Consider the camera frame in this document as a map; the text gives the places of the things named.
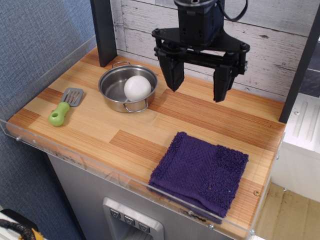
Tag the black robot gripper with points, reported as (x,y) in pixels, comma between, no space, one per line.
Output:
(200,39)

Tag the green handled grey spatula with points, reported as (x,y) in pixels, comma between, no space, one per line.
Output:
(70,98)

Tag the silver dispenser button panel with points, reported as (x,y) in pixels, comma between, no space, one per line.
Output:
(126,223)

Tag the dark shelf post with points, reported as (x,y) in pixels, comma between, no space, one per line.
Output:
(104,31)
(302,68)

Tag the dark left shelf post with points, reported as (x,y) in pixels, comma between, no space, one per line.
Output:
(104,31)

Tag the white toy sink counter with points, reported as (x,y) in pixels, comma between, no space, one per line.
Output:
(297,163)

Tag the white ball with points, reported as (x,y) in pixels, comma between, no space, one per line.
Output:
(137,88)

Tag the purple towel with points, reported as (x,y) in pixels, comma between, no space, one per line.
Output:
(200,173)

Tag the black and yellow object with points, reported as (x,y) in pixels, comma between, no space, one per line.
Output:
(14,226)

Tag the dark right shelf post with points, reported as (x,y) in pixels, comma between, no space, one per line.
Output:
(302,68)

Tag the small steel pot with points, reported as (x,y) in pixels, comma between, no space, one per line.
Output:
(111,86)

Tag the clear acrylic table guard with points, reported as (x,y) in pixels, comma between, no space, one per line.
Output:
(124,148)

